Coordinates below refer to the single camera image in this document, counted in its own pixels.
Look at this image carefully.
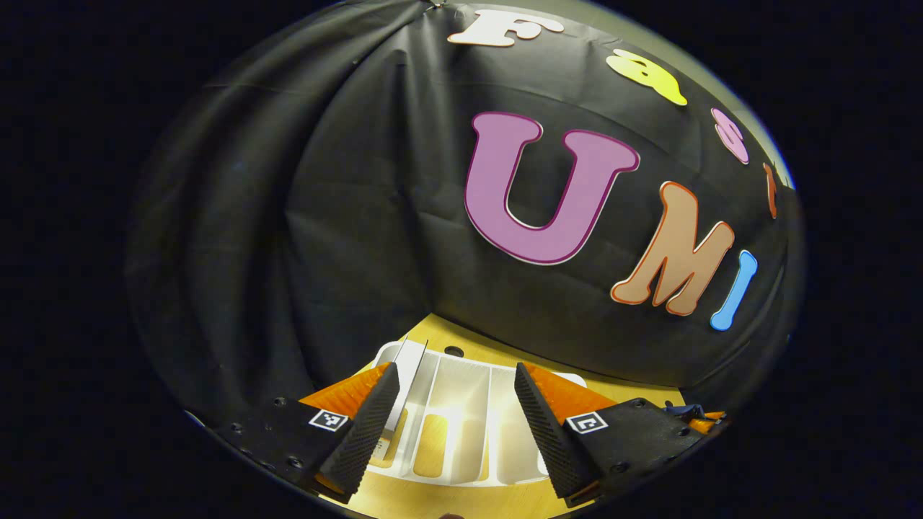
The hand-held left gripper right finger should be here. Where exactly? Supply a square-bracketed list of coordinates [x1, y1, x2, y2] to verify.
[513, 362, 711, 507]

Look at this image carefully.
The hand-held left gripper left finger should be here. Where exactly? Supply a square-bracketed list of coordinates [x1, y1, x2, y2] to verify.
[214, 363, 401, 504]

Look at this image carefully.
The white plastic bookshelf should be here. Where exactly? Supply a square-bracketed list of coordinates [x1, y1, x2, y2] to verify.
[364, 341, 588, 487]

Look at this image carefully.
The black backdrop cloth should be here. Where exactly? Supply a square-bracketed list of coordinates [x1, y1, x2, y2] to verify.
[126, 0, 805, 426]

